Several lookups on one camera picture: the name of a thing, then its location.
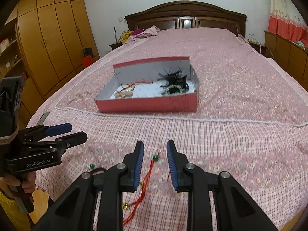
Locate person's left hand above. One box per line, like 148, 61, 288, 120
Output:
1, 172, 36, 198

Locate open wooden shelf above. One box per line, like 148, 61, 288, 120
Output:
0, 16, 45, 128

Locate red stool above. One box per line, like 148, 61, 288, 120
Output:
82, 55, 93, 68

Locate pink patterned bedspread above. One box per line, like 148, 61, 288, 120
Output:
29, 28, 307, 230

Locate wooden wardrobe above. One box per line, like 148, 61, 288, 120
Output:
17, 0, 100, 97

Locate left wooden nightstand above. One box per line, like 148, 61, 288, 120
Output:
109, 42, 123, 50

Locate wooden nightstand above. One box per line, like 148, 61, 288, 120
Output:
248, 40, 268, 56
109, 42, 123, 50

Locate red cardboard box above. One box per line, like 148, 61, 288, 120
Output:
95, 56, 199, 113

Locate pile of colourful clothes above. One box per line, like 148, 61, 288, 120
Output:
119, 25, 161, 44

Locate black feather hair accessory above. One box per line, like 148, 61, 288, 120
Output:
158, 69, 189, 95

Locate wooden side cabinet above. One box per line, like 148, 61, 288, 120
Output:
265, 31, 308, 90

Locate right wooden nightstand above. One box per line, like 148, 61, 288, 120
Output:
248, 40, 268, 56

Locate dark wooden headboard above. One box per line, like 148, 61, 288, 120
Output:
125, 1, 246, 36

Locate white and red curtain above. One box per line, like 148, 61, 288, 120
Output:
268, 0, 307, 49

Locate green bead dark cord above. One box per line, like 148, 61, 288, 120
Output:
89, 163, 107, 175

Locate red cord green bead necklace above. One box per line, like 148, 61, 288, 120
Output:
122, 151, 161, 225

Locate beige knotted bracelet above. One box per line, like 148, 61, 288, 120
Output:
114, 91, 134, 99

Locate white bead bracelet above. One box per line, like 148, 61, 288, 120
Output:
160, 83, 183, 96

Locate white cable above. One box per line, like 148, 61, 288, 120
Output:
247, 33, 275, 60

